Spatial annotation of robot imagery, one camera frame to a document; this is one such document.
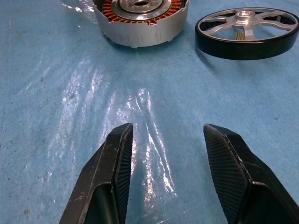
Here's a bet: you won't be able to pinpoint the silver motor stator housing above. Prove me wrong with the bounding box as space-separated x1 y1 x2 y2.
93 0 190 49

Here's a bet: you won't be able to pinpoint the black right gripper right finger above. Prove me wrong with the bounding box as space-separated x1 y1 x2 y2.
202 123 299 224

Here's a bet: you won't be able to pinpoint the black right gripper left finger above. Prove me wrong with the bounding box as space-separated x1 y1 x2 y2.
58 123 134 224

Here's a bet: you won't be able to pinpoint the black rotor ring silver spokes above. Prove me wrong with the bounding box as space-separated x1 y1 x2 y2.
195 7 299 61

